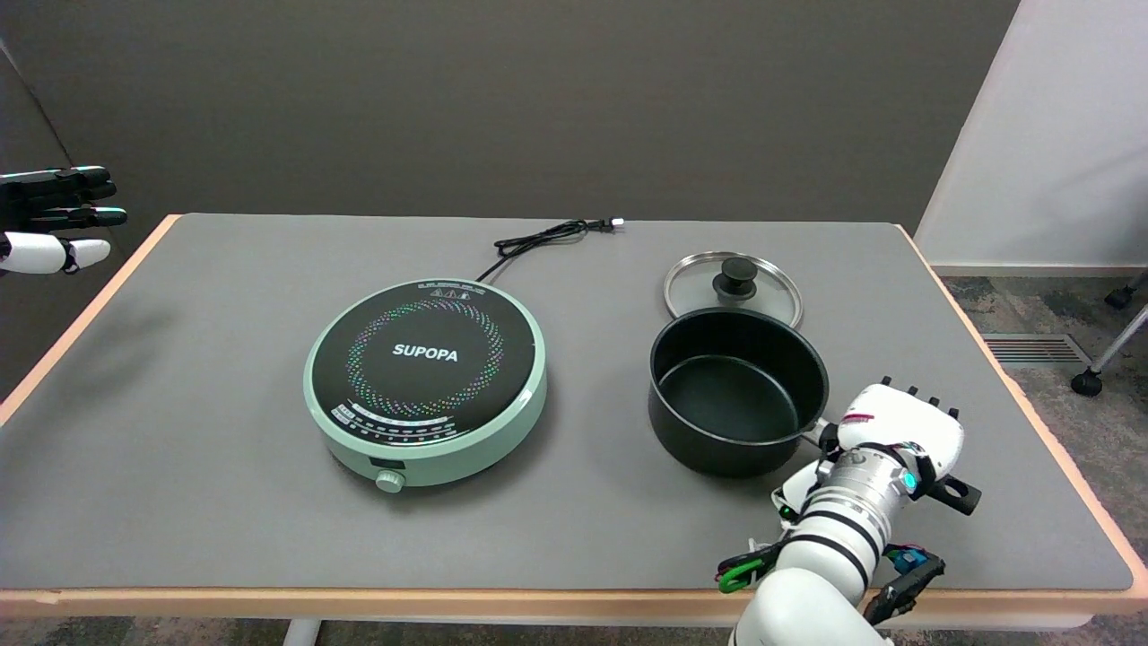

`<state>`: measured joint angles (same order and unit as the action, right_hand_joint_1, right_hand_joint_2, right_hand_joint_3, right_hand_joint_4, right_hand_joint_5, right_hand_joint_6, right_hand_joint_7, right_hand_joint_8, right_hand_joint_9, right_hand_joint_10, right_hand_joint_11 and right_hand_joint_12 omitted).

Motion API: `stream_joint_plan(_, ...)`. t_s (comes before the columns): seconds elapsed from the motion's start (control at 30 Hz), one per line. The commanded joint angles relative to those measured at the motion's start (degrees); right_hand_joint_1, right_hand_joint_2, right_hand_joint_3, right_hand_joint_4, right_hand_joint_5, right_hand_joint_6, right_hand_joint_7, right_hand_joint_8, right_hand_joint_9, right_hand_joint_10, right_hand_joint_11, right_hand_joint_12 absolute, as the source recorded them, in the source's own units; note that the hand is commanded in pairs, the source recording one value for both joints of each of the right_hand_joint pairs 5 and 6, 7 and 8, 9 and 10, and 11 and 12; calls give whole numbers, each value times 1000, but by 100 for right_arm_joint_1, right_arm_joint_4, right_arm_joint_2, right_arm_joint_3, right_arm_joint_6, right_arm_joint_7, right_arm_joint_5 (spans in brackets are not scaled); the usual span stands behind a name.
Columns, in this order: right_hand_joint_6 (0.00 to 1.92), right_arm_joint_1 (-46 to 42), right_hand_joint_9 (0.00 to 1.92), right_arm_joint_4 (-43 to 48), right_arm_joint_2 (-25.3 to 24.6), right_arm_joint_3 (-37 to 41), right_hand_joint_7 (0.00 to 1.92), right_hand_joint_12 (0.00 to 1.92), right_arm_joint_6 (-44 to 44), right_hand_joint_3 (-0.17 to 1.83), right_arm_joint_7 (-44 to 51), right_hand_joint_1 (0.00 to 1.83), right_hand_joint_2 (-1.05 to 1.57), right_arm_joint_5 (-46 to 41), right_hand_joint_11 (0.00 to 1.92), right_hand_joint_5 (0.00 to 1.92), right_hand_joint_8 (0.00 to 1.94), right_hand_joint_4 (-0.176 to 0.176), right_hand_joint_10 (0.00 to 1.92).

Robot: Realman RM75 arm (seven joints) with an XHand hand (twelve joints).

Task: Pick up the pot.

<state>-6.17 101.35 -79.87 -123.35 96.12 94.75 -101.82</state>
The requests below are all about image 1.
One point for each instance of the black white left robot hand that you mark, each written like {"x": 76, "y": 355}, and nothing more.
{"x": 36, "y": 251}

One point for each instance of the glass lid with black knob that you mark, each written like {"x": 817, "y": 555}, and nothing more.
{"x": 700, "y": 283}

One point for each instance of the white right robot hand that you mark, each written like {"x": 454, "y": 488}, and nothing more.
{"x": 906, "y": 422}

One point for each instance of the green round induction cooker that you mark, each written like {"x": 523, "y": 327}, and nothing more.
{"x": 426, "y": 359}

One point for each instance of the grey chair leg with caster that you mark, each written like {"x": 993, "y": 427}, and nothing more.
{"x": 1117, "y": 296}
{"x": 1087, "y": 383}

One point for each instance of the white table leg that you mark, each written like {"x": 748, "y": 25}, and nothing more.
{"x": 300, "y": 632}

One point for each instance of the grey table mat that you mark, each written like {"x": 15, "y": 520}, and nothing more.
{"x": 224, "y": 449}

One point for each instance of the floor vent grille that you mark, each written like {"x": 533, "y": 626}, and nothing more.
{"x": 1036, "y": 350}

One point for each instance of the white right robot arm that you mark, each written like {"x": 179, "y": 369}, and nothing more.
{"x": 825, "y": 556}

